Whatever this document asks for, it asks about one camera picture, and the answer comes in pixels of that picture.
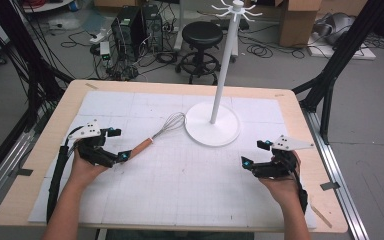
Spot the aluminium rail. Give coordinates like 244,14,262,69
0,128,38,219
300,107,370,240

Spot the person's left hand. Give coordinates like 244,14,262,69
67,139,110,189

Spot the white box with green light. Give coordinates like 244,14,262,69
99,41,112,62

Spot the large cardboard box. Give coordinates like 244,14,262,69
277,0,324,48

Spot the white grid mat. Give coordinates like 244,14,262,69
27,90,318,231

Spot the white metal pole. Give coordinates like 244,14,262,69
173,0,187,52

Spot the flat cardboard box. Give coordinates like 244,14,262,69
93,0,142,8

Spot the white flat board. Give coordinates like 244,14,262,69
305,32,378,62

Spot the white round table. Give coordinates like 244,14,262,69
22,0,75,14

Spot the coiled black cable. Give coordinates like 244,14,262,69
245,43,275,60

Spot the person's right hand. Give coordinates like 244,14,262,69
258,150,303,202

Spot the wire whisk with wooden handle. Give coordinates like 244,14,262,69
126,111,187,162

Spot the white hook stand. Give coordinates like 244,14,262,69
183,0,264,148

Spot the black round stool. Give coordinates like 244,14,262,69
175,21,225,86

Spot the black computer tower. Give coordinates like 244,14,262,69
110,5,145,64
141,3,165,53

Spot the black tape strip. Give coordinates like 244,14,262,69
319,181,342,192
7,167,34,178

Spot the white power strip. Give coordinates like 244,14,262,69
89,27,114,45

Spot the grey bag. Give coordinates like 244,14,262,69
314,11,357,46

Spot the black metal frame stand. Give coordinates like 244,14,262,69
291,0,384,146
0,0,76,191

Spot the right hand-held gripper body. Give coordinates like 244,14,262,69
250,134,315,179

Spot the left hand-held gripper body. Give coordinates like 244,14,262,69
67,119,118,168

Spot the black sleeved cable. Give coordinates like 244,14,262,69
292,168,310,215
45,125,85,224

